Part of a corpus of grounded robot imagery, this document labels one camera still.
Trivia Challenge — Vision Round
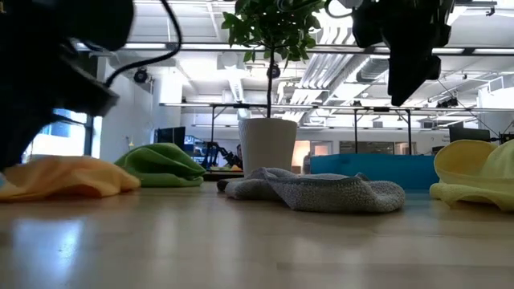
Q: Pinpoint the black metal table frame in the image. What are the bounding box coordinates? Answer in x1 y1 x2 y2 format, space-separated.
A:
202 169 244 182

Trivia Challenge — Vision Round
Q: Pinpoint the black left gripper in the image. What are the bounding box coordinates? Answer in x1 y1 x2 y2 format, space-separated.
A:
0 0 136 170

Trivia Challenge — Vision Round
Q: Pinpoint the lime green microfiber towel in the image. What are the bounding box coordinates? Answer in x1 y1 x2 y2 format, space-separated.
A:
429 140 514 213

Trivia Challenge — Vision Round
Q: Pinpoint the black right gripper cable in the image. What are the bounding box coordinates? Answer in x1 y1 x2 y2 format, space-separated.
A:
323 0 355 19

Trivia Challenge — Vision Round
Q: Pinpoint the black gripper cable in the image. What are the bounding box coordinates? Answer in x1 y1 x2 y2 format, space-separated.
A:
323 0 355 19
104 0 183 88

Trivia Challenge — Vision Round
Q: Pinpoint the orange microfiber towel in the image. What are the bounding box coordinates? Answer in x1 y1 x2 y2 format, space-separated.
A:
0 155 142 202

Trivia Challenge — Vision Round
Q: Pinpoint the yellow microfiber towel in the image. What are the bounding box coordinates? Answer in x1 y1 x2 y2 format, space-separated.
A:
433 139 500 190

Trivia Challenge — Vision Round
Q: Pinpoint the blue plastic basket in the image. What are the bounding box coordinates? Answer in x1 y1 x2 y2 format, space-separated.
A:
309 153 440 191

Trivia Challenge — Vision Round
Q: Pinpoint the black computer monitor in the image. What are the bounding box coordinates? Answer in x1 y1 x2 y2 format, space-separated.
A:
153 126 187 146
448 127 492 144

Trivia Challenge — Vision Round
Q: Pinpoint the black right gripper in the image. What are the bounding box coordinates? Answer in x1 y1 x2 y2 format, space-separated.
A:
351 0 455 108

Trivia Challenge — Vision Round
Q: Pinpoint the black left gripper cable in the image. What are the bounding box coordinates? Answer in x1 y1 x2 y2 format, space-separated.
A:
104 0 183 88

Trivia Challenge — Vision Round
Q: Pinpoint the green leafy plant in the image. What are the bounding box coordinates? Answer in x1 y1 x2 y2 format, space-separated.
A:
221 0 327 120

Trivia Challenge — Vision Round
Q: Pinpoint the grey microfiber towel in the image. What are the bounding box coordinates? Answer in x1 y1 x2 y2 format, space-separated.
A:
216 166 406 214

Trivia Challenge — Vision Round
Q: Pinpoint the dark green microfiber towel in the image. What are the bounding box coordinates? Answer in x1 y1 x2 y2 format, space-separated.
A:
114 142 207 189

